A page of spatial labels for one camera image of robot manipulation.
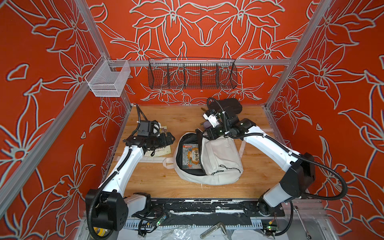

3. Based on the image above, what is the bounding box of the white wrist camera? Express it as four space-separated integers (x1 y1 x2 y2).
137 120 161 137
203 111 221 128

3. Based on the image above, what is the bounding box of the black wire wall basket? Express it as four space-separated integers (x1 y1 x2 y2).
148 57 238 90

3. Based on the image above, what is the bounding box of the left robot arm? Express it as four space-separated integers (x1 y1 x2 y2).
86 133 175 240

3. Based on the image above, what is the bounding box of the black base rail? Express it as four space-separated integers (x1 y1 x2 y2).
124 197 286 219

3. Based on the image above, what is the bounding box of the yellow tape roll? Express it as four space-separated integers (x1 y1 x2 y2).
94 228 105 236

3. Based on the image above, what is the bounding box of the green China history book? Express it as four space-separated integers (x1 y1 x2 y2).
145 126 175 157

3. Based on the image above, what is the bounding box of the black hard zip case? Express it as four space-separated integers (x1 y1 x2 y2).
207 98 243 115

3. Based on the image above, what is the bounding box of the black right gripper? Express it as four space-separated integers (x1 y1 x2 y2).
198 121 232 140

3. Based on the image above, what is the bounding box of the white canvas backpack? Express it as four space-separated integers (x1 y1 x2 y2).
139 128 275 186

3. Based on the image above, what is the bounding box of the silver wrench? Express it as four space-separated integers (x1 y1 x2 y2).
294 205 312 240

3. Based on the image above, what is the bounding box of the grey mythology story book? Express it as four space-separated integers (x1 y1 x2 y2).
182 144 202 170

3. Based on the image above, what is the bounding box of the grey angled metal bracket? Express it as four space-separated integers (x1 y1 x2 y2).
200 222 227 240

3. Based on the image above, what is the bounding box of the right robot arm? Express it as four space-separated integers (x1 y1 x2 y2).
203 113 348 216

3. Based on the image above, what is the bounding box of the white wire wall basket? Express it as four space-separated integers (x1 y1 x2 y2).
85 55 131 97

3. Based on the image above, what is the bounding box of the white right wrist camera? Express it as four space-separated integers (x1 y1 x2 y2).
203 111 221 128

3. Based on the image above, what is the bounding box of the grey fabric pouch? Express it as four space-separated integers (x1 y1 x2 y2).
203 121 212 129

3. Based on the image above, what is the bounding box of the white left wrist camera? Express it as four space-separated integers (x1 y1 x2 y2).
137 120 161 137

